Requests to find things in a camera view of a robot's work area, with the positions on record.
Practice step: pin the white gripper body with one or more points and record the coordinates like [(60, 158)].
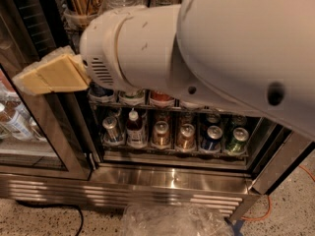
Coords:
[(99, 46)]

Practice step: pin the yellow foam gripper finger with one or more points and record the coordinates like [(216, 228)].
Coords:
[(78, 74), (50, 74)]

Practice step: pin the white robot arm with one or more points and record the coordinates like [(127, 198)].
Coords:
[(251, 57)]

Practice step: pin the brown drink bottle top left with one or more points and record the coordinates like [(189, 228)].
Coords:
[(79, 13)]

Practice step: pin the blue front can middle shelf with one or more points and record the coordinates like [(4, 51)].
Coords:
[(100, 94)]

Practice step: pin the blue can shelf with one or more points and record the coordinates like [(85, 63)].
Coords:
[(100, 94), (211, 138)]

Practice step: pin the bottle behind glass door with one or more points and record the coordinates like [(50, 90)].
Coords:
[(15, 123)]

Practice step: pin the glass fridge door left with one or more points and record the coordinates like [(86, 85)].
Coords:
[(31, 29)]

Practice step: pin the stainless steel fridge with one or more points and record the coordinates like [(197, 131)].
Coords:
[(121, 174)]

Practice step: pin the brown tea bottle bottom shelf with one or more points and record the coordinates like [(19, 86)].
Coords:
[(135, 131)]

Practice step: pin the gold can bottom shelf left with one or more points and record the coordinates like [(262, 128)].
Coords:
[(161, 135)]

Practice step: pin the gold can shelf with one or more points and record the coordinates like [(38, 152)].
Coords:
[(185, 137), (161, 135)]

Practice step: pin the gold can bottom shelf right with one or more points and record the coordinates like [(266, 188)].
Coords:
[(185, 137)]

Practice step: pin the blue can bottom shelf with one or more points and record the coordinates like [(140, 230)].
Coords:
[(211, 138)]

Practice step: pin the green can bottom shelf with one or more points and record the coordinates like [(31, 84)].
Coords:
[(237, 141)]

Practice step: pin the white green front can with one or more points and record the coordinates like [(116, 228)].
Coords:
[(132, 98)]

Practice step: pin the red Coca-Cola front can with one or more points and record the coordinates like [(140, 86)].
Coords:
[(160, 99)]

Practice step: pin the clear plastic bag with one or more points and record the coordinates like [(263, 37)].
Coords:
[(163, 220)]

